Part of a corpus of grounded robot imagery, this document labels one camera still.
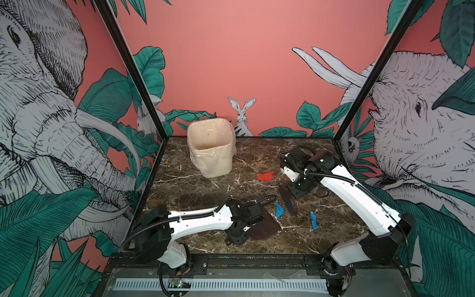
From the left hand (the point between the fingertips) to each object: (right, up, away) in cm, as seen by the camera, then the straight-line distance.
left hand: (237, 236), depth 76 cm
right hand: (+22, +20, -3) cm, 30 cm away
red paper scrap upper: (+16, +22, +26) cm, 37 cm away
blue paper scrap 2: (+36, +3, +10) cm, 38 cm away
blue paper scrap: (+20, +6, +14) cm, 25 cm away
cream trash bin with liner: (-16, +40, +29) cm, 52 cm away
